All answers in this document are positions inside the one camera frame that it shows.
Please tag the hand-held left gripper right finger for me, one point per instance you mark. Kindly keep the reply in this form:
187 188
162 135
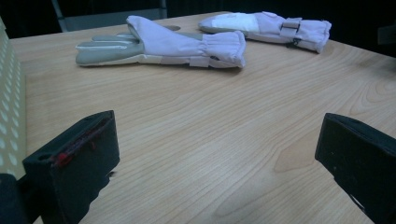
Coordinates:
361 155

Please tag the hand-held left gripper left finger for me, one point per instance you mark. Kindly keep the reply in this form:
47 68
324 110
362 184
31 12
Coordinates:
77 161

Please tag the pale green perforated basket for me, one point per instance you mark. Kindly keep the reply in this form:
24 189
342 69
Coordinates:
11 102

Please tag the lavender glove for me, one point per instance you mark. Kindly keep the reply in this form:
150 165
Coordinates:
271 26
168 43

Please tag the grey metal chair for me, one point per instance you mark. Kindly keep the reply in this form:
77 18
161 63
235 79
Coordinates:
102 20

